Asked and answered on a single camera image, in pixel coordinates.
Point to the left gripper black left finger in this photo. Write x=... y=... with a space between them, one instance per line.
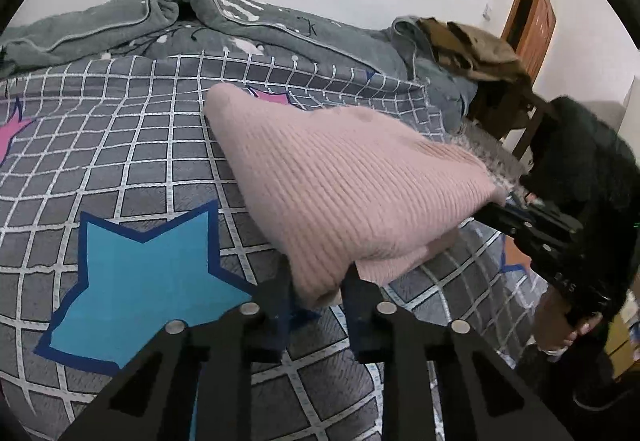
x=270 y=327

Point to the brown olive clothes pile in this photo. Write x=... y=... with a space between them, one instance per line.
x=473 y=53

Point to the black fleece sleeve forearm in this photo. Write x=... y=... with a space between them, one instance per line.
x=585 y=169

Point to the grey checked star bedsheet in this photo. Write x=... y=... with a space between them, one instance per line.
x=125 y=140

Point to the grey-green fleece blanket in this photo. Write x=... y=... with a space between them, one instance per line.
x=314 y=60

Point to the person's right hand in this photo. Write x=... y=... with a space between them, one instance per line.
x=551 y=331

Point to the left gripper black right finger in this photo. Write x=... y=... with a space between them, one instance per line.
x=371 y=335

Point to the pink knit sweater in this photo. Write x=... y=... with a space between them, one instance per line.
x=345 y=187

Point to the brown wooden door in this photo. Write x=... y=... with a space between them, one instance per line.
x=528 y=30

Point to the dark wooden chair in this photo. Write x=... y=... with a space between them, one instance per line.
x=500 y=107

